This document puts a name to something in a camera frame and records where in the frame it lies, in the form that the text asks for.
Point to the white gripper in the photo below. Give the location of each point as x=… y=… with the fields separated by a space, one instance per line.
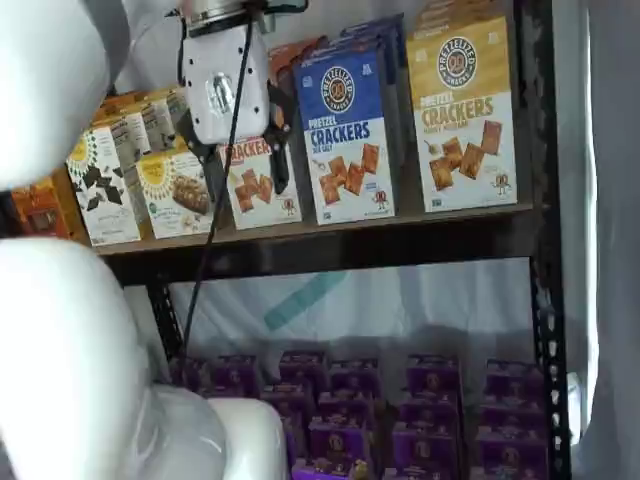
x=210 y=60

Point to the yellow white pretzel crackers box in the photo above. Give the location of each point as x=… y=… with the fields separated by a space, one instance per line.
x=465 y=150
x=460 y=12

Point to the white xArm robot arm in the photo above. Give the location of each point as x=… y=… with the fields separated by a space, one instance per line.
x=55 y=350

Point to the orange white pretzel crackers box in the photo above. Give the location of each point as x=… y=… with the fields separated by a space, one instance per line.
x=282 y=54
x=260 y=200
x=312 y=42

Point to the white yellow snack bar box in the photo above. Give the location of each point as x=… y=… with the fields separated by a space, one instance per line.
x=176 y=112
x=156 y=125
x=175 y=200

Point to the blue white pretzel crackers box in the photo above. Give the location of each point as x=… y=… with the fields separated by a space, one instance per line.
x=345 y=165
x=375 y=25
x=350 y=44

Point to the white box with dark crackers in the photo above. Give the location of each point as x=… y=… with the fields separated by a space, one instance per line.
x=125 y=135
x=105 y=200

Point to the brown wooden shelf board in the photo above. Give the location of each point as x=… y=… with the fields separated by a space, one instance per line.
x=350 y=227

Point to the orange brown snack box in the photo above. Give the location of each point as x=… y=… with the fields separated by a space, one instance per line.
x=42 y=210

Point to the purple snack box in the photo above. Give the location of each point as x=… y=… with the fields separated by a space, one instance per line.
x=297 y=442
x=287 y=402
x=430 y=412
x=427 y=450
x=330 y=471
x=237 y=375
x=432 y=375
x=515 y=380
x=355 y=377
x=512 y=417
x=512 y=457
x=417 y=474
x=345 y=406
x=340 y=440
x=200 y=377
x=302 y=367

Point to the black metal shelf rack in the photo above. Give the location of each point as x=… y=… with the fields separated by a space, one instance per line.
x=547 y=150

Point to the teal strip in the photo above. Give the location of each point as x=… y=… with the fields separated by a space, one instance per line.
x=305 y=300

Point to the white backdrop sheet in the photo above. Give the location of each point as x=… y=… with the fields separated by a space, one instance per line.
x=450 y=300

